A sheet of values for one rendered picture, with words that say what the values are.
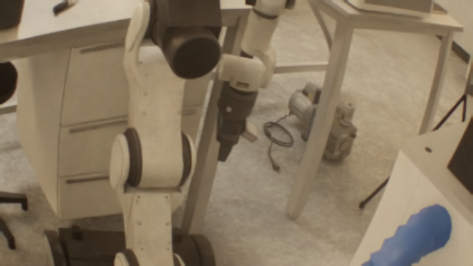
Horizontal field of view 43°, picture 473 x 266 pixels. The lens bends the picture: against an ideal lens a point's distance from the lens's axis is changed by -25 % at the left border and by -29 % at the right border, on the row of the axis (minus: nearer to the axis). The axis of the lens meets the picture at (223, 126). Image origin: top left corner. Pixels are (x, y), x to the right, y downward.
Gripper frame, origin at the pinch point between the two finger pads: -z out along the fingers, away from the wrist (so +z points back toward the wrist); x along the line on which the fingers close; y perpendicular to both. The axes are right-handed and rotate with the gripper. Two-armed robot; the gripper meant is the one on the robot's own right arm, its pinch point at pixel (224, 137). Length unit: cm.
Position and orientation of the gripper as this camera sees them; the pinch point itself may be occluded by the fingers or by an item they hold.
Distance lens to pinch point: 208.6
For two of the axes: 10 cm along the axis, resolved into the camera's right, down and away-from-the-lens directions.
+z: 2.3, -6.9, -6.9
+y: -9.7, -1.8, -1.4
